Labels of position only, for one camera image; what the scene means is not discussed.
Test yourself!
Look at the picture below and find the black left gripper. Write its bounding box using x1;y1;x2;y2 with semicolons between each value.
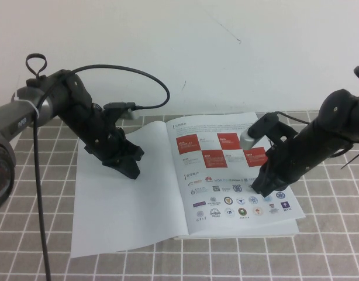
58;102;145;180

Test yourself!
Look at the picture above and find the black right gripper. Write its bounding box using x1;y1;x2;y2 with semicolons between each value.
250;139;302;198

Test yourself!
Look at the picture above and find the white AgileX brochure book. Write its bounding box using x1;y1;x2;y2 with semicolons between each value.
70;110;306;259

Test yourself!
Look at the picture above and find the grey checked tablecloth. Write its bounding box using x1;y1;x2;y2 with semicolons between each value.
0;109;359;281

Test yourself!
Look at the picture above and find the white zip tie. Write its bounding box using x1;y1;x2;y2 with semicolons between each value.
12;91;42;120

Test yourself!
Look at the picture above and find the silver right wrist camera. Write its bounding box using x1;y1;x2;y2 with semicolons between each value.
240;125;261;150

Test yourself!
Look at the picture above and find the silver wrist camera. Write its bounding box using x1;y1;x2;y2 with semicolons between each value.
240;125;261;150
120;105;140;121

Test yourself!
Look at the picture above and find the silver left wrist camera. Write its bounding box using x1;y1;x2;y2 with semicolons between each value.
120;105;140;121

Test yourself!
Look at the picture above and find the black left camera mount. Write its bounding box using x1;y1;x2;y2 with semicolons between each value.
102;101;137;129

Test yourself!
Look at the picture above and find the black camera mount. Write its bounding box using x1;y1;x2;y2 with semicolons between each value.
102;101;137;129
247;112;298;145

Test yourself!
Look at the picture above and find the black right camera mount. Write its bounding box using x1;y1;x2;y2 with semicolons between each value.
247;112;298;145

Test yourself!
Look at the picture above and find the black right camera cable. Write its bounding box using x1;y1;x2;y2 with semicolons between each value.
276;111;312;126

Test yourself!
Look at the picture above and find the black camera cable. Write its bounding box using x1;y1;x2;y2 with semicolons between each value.
33;64;171;281
276;111;312;126

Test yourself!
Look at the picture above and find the black left camera cable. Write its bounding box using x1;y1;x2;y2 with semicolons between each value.
33;64;171;281

